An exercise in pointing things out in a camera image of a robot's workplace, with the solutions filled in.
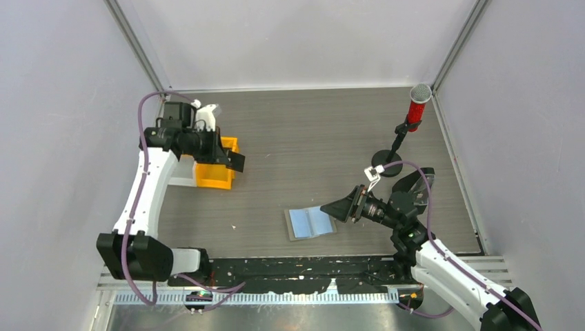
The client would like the blue grey card holder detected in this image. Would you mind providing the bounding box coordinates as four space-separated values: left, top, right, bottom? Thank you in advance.
284 206 337 241

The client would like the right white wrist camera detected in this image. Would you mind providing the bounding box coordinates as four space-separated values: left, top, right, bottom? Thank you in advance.
364 165 385 192

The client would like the black stand with clear plate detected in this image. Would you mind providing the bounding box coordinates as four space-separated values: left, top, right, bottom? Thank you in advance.
392 168 435 213

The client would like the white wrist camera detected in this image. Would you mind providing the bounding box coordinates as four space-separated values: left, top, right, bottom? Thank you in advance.
191 99 222 132
364 165 385 192

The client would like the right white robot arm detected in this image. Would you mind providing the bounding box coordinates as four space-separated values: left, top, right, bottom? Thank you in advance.
320 185 542 330

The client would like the orange plastic bin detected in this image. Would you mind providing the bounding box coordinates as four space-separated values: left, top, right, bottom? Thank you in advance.
194 163 236 190

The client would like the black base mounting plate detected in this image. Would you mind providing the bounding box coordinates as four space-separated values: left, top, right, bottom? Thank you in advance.
187 256 424 299

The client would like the black credit card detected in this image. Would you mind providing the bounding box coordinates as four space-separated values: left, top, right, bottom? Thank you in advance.
226 151 246 172

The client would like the red microphone on black stand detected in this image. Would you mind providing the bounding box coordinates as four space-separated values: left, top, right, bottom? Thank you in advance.
371 83 432 177

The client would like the slotted metal rail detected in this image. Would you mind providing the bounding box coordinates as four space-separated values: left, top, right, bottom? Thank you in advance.
113 290 401 306

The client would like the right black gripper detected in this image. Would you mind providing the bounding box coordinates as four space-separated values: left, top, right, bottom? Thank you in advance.
321 185 401 230

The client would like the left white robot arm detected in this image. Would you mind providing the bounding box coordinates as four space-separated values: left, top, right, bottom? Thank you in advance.
97 100 245 285

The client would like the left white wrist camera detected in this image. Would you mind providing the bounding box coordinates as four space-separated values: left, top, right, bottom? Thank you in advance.
191 99 222 132

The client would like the white plastic bin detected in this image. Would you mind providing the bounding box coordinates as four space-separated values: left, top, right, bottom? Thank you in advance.
168 154 197 188

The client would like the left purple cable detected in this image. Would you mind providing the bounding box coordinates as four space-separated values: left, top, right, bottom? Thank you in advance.
119 91 248 307

